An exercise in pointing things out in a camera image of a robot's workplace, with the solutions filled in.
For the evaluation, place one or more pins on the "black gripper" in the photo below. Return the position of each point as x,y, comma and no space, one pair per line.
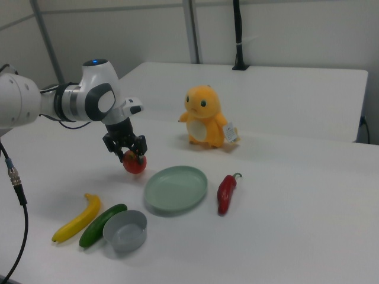
120,133

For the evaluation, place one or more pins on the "red apple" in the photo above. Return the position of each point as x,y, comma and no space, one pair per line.
135,165

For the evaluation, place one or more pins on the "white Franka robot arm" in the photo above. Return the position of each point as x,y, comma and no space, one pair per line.
94,88

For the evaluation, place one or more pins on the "pale green plate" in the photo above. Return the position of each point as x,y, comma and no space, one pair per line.
174,189

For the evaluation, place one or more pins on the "orange plush toy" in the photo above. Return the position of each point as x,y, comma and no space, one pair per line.
204,109

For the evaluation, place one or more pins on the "yellow banana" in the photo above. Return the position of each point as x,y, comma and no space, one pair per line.
80,219

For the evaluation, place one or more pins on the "green cucumber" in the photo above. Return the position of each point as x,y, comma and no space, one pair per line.
94,227

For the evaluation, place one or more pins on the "round metal bowl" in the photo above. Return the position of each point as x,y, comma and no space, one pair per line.
127,235

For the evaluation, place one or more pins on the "white paper plush tag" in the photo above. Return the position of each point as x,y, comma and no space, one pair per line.
230,132

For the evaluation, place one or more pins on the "red chili pepper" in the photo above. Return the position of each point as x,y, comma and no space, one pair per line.
225,192

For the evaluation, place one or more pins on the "black pole clamp base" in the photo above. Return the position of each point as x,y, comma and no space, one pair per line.
240,67

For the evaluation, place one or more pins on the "grey partition post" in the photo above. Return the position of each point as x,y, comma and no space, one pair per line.
195,29
47,38

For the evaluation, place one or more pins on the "black camera pole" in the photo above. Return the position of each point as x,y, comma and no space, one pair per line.
238,29

